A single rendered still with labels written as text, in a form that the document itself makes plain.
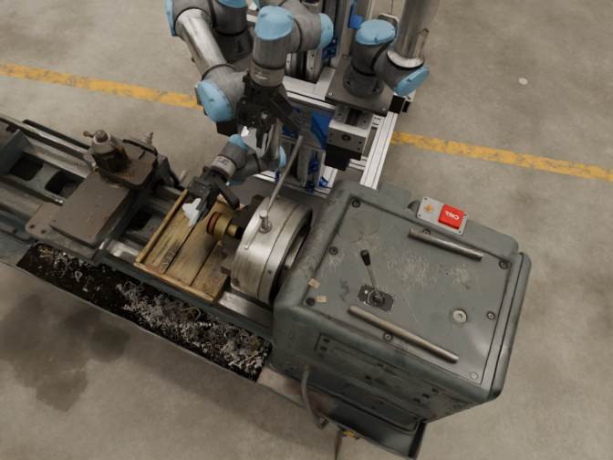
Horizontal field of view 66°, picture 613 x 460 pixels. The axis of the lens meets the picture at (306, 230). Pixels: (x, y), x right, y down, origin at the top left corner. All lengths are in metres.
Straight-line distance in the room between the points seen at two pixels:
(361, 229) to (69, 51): 2.87
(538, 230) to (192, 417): 2.18
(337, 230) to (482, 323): 0.43
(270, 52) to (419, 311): 0.70
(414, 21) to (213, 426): 1.87
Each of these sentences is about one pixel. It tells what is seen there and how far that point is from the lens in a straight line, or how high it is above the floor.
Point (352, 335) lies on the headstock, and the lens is 1.18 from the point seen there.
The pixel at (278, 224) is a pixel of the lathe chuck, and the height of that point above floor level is 1.24.
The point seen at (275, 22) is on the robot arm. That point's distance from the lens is 1.05.
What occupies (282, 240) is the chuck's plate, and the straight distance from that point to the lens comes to 1.27.
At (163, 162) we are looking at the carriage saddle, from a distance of 1.83.
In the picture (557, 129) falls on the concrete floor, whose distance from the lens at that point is 3.66.
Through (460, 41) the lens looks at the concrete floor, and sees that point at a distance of 3.96.
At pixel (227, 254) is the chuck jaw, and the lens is 1.40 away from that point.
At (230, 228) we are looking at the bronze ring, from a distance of 1.44.
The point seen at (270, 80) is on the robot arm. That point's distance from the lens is 1.10.
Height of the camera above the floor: 2.37
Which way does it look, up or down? 62 degrees down
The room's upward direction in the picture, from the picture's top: 8 degrees clockwise
